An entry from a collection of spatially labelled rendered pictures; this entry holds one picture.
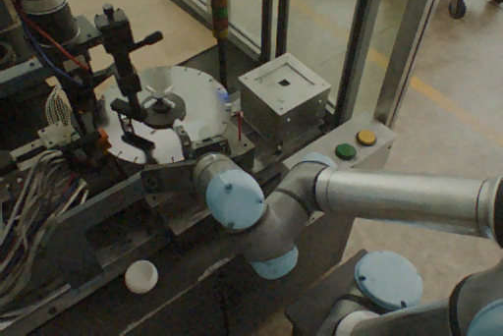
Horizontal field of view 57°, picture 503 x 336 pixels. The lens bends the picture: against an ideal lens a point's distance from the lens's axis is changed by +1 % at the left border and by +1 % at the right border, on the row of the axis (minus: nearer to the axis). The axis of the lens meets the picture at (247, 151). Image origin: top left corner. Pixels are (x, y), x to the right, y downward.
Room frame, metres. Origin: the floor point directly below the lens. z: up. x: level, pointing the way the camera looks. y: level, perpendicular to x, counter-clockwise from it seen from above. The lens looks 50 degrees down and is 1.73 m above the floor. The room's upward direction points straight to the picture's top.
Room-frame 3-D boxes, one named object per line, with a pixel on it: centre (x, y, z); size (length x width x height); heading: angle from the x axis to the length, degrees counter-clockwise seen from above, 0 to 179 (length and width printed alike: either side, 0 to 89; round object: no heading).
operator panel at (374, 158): (0.70, -0.22, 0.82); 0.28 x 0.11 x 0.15; 127
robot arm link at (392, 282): (0.34, -0.25, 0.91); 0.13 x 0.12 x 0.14; 143
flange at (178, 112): (0.78, 0.20, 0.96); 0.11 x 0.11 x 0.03
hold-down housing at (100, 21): (0.72, 0.25, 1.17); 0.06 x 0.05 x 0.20; 118
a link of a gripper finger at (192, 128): (0.61, 0.11, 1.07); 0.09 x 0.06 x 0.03; 22
